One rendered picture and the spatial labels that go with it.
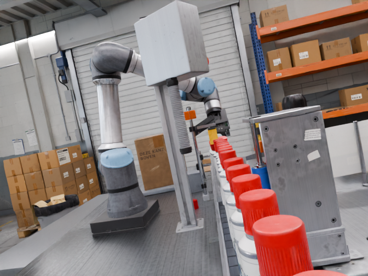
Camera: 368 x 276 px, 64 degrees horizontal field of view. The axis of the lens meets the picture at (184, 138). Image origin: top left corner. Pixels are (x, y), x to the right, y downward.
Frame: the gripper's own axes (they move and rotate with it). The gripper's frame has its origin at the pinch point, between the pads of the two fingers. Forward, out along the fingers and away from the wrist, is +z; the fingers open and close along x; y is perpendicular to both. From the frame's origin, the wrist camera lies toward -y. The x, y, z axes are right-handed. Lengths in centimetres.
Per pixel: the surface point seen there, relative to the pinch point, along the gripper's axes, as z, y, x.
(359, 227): 43, 24, -50
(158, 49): -11, -12, -55
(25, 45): -414, -315, 269
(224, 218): 33.6, -2.8, -33.2
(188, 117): -1.8, -7.9, -30.6
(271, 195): 43, 2, -91
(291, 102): -1.1, 26.8, -28.0
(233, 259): 45, -3, -54
